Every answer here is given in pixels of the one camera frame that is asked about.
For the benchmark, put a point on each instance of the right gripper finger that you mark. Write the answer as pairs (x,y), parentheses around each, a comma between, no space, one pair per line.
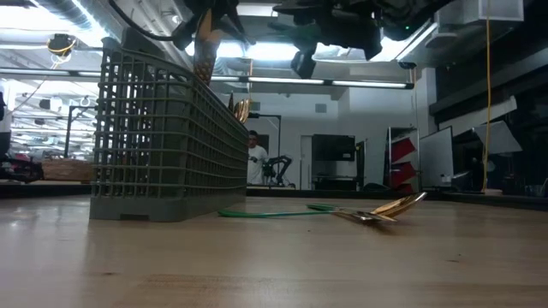
(304,64)
(301,10)

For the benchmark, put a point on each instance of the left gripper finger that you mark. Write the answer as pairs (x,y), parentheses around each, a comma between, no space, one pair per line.
(240,26)
(185,34)

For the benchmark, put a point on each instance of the ceiling light panel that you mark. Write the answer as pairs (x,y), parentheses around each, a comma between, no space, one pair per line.
(274,51)

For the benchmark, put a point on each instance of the silver air duct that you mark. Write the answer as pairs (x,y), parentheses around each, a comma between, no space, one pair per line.
(92,30)

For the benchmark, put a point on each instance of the black cabinet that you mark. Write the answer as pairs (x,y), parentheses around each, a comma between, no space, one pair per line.
(334,147)

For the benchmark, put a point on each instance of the white door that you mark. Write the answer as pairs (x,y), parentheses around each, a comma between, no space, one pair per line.
(306,162)

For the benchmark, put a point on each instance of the small black robot arm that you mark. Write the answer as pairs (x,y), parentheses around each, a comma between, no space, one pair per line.
(280,169)

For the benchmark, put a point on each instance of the white ventilation unit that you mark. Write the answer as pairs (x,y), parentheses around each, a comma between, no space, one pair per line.
(479,10)

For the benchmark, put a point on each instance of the person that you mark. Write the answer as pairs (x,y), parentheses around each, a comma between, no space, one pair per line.
(257,160)

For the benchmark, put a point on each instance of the grey angled panel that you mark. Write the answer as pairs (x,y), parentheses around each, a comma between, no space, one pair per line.
(498,137)

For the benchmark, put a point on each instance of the grey plastic silverware basket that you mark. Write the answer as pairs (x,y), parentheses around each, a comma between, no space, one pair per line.
(171,179)

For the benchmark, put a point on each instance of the red and white rack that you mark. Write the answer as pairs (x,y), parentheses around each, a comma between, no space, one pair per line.
(402,149)

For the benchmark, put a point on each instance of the white machine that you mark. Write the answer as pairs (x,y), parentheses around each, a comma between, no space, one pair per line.
(5,111)

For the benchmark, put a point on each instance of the whiteboard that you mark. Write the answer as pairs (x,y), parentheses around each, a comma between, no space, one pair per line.
(436,158)

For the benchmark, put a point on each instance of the black aluminium table frame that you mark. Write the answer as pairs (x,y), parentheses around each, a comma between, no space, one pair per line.
(43,190)

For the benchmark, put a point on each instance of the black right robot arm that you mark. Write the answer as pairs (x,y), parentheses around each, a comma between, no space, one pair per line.
(411,17)

